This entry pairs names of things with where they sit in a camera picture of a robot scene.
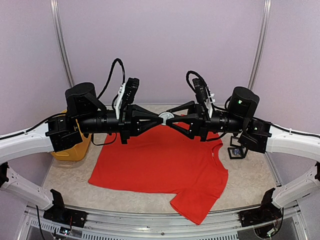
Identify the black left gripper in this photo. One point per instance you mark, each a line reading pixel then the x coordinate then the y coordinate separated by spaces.
pixel 129 121

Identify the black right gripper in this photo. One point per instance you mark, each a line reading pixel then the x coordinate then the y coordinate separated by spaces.
pixel 200 121

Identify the white round brooch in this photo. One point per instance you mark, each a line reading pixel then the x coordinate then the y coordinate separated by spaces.
pixel 165 116

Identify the red t-shirt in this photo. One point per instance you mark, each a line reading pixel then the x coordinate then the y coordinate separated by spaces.
pixel 164 161

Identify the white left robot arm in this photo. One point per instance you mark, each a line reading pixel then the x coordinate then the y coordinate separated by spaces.
pixel 86 116

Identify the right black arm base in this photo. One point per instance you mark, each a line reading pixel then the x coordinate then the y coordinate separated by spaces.
pixel 266 212

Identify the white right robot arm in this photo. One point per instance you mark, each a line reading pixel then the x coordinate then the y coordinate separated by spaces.
pixel 261 136

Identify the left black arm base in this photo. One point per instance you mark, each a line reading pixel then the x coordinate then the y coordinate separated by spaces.
pixel 59 213

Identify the blue brooch in front box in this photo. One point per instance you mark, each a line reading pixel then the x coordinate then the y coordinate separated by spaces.
pixel 236 152

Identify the rear black display box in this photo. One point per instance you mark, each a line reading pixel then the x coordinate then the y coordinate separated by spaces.
pixel 234 142

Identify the black display box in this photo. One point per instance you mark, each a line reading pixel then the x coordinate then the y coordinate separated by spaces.
pixel 234 142
pixel 233 157

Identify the front black display box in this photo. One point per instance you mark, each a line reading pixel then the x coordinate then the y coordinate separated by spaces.
pixel 233 157

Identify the yellow plastic basket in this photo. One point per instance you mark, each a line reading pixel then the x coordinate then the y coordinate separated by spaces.
pixel 71 152

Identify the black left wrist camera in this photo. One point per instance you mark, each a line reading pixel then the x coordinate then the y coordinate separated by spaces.
pixel 126 95

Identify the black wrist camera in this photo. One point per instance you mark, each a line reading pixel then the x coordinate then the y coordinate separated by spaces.
pixel 126 95
pixel 202 92

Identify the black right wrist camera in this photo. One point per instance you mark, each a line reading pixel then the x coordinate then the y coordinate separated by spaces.
pixel 202 92

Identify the right aluminium frame post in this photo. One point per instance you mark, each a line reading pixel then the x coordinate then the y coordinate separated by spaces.
pixel 260 44

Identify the aluminium frame post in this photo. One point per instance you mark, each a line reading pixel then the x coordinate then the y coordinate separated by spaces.
pixel 260 44
pixel 54 5

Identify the aluminium front rail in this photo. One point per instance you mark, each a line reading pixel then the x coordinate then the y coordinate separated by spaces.
pixel 113 225

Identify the left aluminium frame post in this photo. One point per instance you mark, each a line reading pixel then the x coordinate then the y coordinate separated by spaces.
pixel 54 5

